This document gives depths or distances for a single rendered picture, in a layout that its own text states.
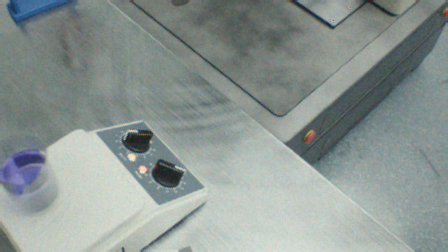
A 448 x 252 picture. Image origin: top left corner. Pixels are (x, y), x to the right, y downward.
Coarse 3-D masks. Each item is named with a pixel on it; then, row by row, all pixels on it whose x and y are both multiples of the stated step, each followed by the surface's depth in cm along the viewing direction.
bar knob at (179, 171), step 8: (160, 160) 57; (160, 168) 57; (168, 168) 57; (176, 168) 57; (160, 176) 57; (168, 176) 57; (176, 176) 57; (160, 184) 57; (168, 184) 57; (176, 184) 57
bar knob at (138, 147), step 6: (126, 132) 59; (132, 132) 59; (138, 132) 59; (144, 132) 60; (150, 132) 60; (126, 138) 59; (132, 138) 59; (138, 138) 59; (144, 138) 60; (150, 138) 60; (126, 144) 59; (132, 144) 59; (138, 144) 60; (144, 144) 60; (132, 150) 59; (138, 150) 59; (144, 150) 60
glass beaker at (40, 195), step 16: (0, 144) 47; (16, 144) 49; (32, 144) 49; (0, 160) 48; (48, 160) 47; (48, 176) 48; (16, 192) 46; (32, 192) 47; (48, 192) 49; (16, 208) 50; (32, 208) 49; (48, 208) 50
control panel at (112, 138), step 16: (112, 128) 61; (128, 128) 62; (144, 128) 63; (112, 144) 59; (160, 144) 62; (128, 160) 58; (144, 160) 59; (176, 160) 61; (144, 176) 57; (192, 176) 60; (160, 192) 56; (176, 192) 57; (192, 192) 58
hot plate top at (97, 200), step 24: (72, 144) 55; (96, 144) 55; (72, 168) 54; (96, 168) 54; (0, 192) 52; (72, 192) 52; (96, 192) 52; (120, 192) 52; (0, 216) 50; (24, 216) 51; (48, 216) 51; (72, 216) 51; (96, 216) 51; (120, 216) 51; (24, 240) 49; (48, 240) 49; (72, 240) 49; (96, 240) 50
